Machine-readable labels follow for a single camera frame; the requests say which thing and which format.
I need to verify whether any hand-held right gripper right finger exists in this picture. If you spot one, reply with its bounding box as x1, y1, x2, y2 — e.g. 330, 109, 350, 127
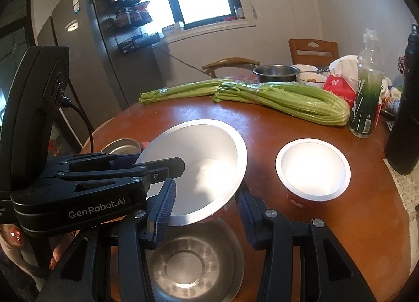
237, 187, 377, 302

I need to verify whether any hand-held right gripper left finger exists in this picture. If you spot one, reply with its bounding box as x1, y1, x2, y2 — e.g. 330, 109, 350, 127
34, 178, 178, 302

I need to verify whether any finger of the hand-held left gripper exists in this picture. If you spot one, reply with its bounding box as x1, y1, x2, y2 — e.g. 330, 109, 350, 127
57, 157, 186, 193
49, 154, 142, 174

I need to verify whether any round metal pan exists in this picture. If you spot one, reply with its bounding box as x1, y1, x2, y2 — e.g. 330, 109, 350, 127
99, 138, 145, 159

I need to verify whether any large instant noodle bowl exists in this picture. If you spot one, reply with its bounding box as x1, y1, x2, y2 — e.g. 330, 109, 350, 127
135, 119, 248, 227

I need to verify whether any stainless steel bowl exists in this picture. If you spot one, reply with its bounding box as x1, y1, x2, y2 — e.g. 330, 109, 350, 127
144, 217, 246, 302

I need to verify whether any person's left hand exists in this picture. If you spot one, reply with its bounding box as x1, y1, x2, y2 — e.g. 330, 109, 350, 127
0, 223, 79, 272

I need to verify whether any small white bowl red rim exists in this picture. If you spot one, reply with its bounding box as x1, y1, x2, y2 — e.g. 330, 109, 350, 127
275, 138, 351, 211

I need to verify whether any celery bunch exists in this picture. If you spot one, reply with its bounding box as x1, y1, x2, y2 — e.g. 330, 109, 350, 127
138, 79, 234, 105
212, 81, 351, 126

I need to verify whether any grey refrigerator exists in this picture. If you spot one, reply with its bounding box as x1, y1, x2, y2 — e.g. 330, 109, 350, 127
36, 0, 167, 146

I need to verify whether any wooden chair with curved back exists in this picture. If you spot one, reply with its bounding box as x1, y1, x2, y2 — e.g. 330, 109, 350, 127
202, 57, 261, 79

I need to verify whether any white box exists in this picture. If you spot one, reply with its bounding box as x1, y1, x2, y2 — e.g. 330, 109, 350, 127
162, 22, 184, 36

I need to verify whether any steel pot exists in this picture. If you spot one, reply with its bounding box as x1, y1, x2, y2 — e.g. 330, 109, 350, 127
253, 64, 300, 85

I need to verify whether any black fridge side rack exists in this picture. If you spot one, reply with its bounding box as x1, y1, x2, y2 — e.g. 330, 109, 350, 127
103, 0, 161, 55

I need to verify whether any white windowsill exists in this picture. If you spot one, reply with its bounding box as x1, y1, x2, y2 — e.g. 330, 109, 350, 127
152, 19, 256, 47

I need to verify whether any ceramic bowl with food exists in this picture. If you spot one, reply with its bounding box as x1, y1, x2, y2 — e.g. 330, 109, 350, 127
296, 72, 328, 89

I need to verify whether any red tissue pack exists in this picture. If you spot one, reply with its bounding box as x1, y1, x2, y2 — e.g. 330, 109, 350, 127
322, 55, 361, 111

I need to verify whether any white ceramic bowl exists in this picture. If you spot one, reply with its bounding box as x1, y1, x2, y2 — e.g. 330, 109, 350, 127
292, 64, 319, 75

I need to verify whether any green drink bottle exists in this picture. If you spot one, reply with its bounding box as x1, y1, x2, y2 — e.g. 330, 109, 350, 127
348, 28, 386, 139

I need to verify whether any black thermos bottle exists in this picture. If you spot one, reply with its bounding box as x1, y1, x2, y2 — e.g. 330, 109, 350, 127
384, 24, 419, 176

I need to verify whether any small white bottle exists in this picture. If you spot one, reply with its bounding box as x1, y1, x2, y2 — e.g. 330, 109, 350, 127
383, 94, 401, 114

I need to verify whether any wooden chair with cutout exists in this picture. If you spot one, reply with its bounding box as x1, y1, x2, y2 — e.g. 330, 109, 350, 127
288, 38, 339, 67

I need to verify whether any thick black cable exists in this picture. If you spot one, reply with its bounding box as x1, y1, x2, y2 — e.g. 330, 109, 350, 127
62, 95, 96, 154

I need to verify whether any thin black wire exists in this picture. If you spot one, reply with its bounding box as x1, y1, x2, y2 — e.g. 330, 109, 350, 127
153, 45, 210, 77

